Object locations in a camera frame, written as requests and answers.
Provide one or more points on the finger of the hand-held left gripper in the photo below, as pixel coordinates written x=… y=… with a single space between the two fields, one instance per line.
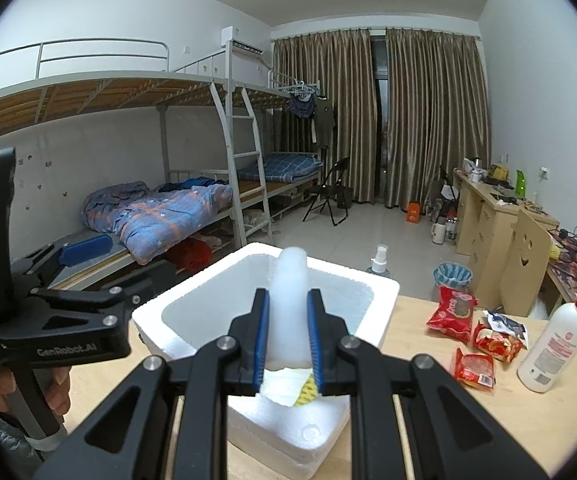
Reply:
x=86 y=251
x=143 y=280

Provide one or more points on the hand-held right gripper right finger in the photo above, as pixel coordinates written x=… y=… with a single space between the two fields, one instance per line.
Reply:
x=314 y=345

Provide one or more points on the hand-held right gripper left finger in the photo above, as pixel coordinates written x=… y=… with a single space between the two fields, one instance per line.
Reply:
x=262 y=345

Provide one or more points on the white cloth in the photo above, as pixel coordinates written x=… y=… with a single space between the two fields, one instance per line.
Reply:
x=283 y=385

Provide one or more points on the translucent white foam roll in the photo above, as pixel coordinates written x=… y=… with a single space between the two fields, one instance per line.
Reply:
x=291 y=305

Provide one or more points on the yellow foam net sleeve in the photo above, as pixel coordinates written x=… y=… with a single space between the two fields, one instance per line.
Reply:
x=307 y=392

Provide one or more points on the white foam box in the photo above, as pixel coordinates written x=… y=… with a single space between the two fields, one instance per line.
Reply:
x=198 y=300

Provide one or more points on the red bag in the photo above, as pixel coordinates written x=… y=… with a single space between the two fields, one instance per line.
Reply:
x=189 y=255

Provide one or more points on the blue orange quilt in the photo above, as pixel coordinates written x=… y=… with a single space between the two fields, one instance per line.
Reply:
x=158 y=215

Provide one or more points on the clear spray bottle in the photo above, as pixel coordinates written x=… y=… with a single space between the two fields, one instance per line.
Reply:
x=379 y=261

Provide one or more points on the dark blue garment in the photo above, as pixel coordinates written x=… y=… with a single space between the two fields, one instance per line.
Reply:
x=193 y=184

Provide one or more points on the red snack packet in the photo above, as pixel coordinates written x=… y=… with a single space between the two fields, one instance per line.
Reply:
x=474 y=370
x=496 y=347
x=451 y=312

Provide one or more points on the blue lined trash bin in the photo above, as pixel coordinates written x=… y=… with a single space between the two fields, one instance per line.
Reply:
x=452 y=275

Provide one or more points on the black folding chair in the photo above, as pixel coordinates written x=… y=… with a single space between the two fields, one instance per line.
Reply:
x=331 y=190

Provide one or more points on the white metal bunk bed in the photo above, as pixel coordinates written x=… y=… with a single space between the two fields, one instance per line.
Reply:
x=278 y=100
x=93 y=95

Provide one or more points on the orange floor item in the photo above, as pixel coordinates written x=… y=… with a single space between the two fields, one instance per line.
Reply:
x=413 y=212

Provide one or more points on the white jug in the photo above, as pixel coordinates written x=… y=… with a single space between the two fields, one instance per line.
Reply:
x=438 y=233

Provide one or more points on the blue plaid bedding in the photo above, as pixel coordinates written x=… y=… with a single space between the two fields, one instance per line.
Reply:
x=283 y=166

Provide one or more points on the blue white snack packet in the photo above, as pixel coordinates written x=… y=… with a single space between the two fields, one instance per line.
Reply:
x=511 y=327

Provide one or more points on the black tripod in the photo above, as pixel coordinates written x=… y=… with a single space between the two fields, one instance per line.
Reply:
x=446 y=192

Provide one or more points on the light wooden desk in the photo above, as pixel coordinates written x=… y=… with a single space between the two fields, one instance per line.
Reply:
x=483 y=220

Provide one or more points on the dark hanging shirt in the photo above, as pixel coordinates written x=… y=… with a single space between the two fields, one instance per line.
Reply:
x=324 y=122

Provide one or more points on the brown curtain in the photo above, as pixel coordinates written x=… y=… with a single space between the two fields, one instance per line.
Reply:
x=328 y=120
x=438 y=120

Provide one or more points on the wooden smiley face chair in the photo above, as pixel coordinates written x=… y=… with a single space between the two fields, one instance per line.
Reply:
x=523 y=260

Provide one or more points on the blue hanging garment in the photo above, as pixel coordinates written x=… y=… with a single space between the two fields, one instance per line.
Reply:
x=302 y=107

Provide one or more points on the white lotion pump bottle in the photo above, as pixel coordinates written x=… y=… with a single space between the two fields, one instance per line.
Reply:
x=553 y=350

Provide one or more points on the plastic clothes hanger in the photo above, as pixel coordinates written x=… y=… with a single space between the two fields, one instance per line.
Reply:
x=302 y=89

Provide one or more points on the yellow item on desk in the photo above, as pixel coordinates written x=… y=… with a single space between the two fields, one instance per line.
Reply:
x=498 y=172

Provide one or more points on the white air conditioner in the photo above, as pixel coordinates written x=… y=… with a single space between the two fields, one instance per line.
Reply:
x=241 y=40

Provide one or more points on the green bottle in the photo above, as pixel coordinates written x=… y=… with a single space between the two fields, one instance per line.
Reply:
x=520 y=185

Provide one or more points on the desk with patterned cover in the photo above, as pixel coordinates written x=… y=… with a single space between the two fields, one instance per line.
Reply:
x=568 y=270

